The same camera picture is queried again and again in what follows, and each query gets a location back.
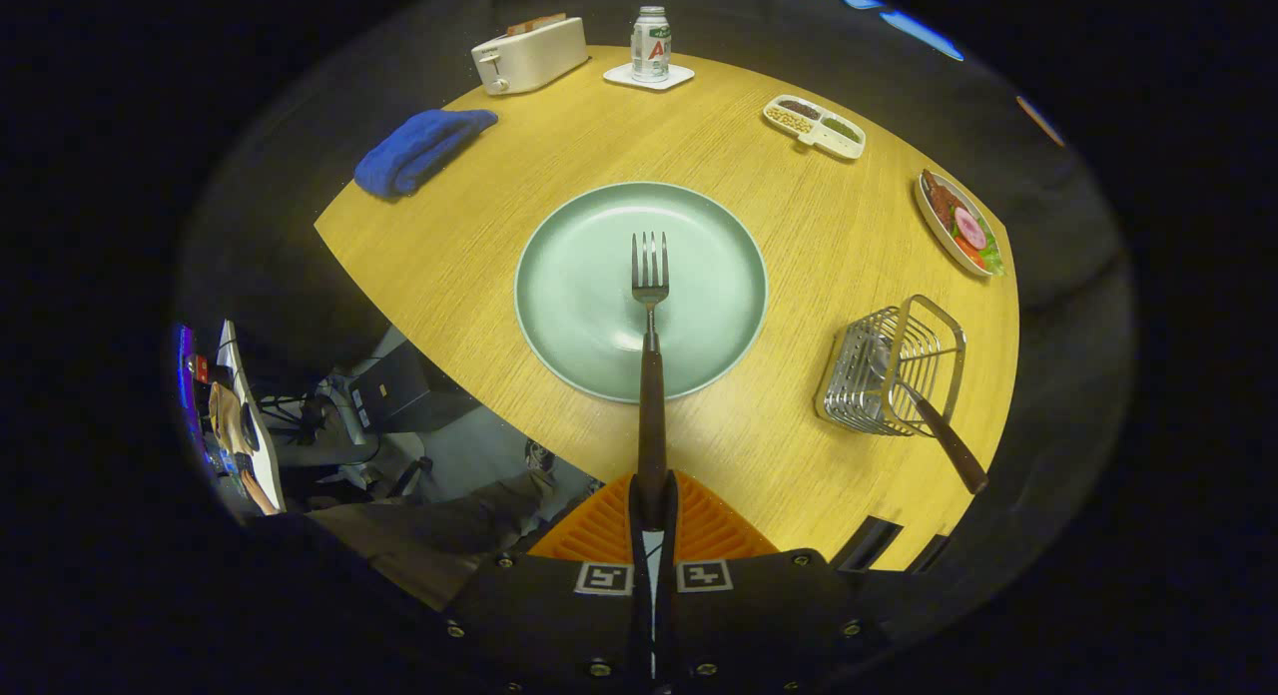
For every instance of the black box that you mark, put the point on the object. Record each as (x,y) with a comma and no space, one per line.
(409,390)

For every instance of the white divided bean dish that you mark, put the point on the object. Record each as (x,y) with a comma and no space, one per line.
(814,126)

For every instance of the brown toast slice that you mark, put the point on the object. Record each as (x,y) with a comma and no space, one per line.
(534,23)

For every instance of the red tomato slice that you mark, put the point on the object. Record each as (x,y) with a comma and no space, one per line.
(973,258)

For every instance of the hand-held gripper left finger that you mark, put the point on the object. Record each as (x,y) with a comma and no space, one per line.
(549,615)

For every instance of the brown meat slice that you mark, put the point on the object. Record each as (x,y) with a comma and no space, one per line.
(939,198)

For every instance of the white oval food plate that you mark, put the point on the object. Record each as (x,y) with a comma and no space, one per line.
(939,238)

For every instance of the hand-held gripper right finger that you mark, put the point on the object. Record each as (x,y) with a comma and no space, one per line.
(759,615)

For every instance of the person's trouser leg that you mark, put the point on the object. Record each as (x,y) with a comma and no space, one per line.
(439,545)

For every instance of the green lettuce leaf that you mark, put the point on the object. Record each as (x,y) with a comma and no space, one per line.
(992,256)

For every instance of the white flat panel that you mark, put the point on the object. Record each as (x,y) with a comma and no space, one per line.
(255,445)

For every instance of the white square coaster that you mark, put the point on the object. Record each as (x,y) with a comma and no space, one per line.
(619,75)

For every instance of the white toaster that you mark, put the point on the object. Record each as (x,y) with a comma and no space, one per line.
(534,61)

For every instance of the pale green round plate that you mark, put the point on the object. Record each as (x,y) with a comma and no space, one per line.
(579,296)

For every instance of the blue folded cloth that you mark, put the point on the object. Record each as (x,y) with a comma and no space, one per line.
(419,151)

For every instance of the pink round ham slice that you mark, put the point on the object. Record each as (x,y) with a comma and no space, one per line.
(969,228)

